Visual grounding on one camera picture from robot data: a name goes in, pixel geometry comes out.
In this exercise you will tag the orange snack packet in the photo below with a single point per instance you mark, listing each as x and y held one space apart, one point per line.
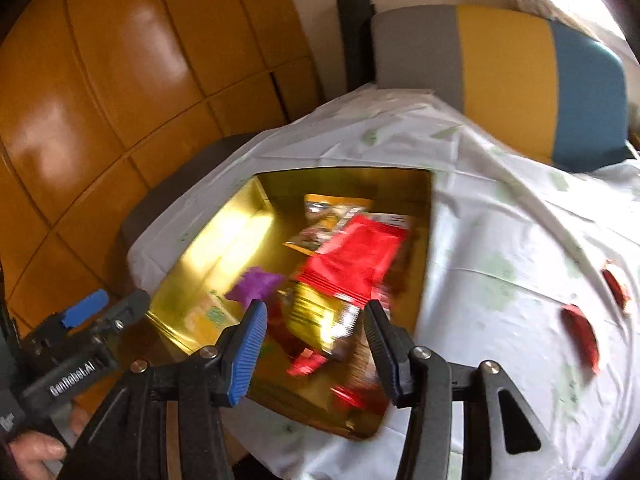
325 225

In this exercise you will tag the yellow black snack packet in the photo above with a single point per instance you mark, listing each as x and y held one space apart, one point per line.
320 317

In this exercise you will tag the grey yellow blue chair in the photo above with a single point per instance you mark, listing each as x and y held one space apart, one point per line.
505 75

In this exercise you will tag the gold tin box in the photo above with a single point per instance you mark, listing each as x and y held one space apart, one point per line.
300 185

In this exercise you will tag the large red snack packet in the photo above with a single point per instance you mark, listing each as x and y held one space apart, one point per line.
355 260

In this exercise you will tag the black post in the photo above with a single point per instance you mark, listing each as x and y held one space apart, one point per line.
356 40

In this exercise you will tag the light green snack packet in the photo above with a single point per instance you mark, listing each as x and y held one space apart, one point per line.
212 315

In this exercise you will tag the dark grey table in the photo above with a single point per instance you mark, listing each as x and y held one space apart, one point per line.
165 195

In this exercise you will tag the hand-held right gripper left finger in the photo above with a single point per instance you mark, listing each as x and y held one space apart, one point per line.
247 355

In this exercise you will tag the orange wooden wardrobe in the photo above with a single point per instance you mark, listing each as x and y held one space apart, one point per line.
125 85

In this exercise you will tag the purple snack packet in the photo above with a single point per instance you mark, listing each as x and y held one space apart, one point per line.
255 285

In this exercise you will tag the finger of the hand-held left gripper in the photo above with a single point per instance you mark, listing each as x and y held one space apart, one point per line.
127 310
85 307

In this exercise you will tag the person's left hand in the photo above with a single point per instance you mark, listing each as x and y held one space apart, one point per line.
35 447

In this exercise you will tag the small red snack packet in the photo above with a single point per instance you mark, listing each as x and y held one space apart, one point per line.
616 287
580 335
357 399
306 362

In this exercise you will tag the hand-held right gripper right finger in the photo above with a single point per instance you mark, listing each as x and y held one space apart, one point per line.
380 345

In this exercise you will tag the white printed tablecloth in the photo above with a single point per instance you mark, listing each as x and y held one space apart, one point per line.
500 220

